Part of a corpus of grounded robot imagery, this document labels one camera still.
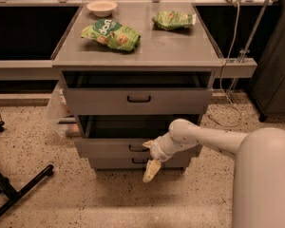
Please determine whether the grey bottom drawer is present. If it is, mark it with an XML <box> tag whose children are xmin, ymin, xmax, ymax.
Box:
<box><xmin>88</xmin><ymin>158</ymin><xmax>191</xmax><ymax>169</ymax></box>

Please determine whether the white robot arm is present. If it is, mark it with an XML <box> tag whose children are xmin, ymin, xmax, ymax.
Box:
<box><xmin>143</xmin><ymin>119</ymin><xmax>285</xmax><ymax>228</ymax></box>

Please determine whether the clear plastic bag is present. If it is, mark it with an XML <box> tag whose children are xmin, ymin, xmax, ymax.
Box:
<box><xmin>45</xmin><ymin>82</ymin><xmax>80</xmax><ymax>138</ymax></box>

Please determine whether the black chair base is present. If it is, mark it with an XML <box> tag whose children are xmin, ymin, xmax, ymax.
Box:
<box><xmin>0</xmin><ymin>106</ymin><xmax>54</xmax><ymax>225</ymax></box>

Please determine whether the small green chip bag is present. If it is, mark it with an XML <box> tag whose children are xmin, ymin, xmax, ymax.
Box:
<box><xmin>152</xmin><ymin>10</ymin><xmax>197</xmax><ymax>30</ymax></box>

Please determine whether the grey metal drawer cabinet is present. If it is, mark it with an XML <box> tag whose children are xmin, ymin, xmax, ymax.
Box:
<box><xmin>50</xmin><ymin>1</ymin><xmax>225</xmax><ymax>173</ymax></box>

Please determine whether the grey metal rail shelf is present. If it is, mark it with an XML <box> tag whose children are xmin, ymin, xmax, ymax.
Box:
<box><xmin>0</xmin><ymin>58</ymin><xmax>257</xmax><ymax>81</ymax></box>

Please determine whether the white power cable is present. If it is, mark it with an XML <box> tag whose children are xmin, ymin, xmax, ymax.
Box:
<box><xmin>206</xmin><ymin>0</ymin><xmax>244</xmax><ymax>129</ymax></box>

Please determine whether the white ceramic bowl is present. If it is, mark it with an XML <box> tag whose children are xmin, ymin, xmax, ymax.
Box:
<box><xmin>86</xmin><ymin>0</ymin><xmax>117</xmax><ymax>18</ymax></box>

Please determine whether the dark grey side cabinet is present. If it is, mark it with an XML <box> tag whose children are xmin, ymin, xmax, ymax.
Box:
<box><xmin>248</xmin><ymin>0</ymin><xmax>285</xmax><ymax>122</ymax></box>

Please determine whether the grey top drawer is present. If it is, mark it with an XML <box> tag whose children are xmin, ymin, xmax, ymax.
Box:
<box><xmin>63</xmin><ymin>71</ymin><xmax>213</xmax><ymax>115</ymax></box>

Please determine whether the large green chip bag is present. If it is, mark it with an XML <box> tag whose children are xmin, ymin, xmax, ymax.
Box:
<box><xmin>81</xmin><ymin>18</ymin><xmax>141</xmax><ymax>51</ymax></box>

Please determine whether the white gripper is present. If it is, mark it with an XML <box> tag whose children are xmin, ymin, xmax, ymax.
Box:
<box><xmin>142</xmin><ymin>136</ymin><xmax>175</xmax><ymax>183</ymax></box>

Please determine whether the thin metal rod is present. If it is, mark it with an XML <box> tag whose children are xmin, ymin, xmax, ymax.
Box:
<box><xmin>219</xmin><ymin>0</ymin><xmax>270</xmax><ymax>88</ymax></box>

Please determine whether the grey drawer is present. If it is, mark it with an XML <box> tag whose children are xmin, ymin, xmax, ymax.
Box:
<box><xmin>75</xmin><ymin>114</ymin><xmax>198</xmax><ymax>161</ymax></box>
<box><xmin>63</xmin><ymin>71</ymin><xmax>213</xmax><ymax>115</ymax></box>
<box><xmin>88</xmin><ymin>158</ymin><xmax>191</xmax><ymax>169</ymax></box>

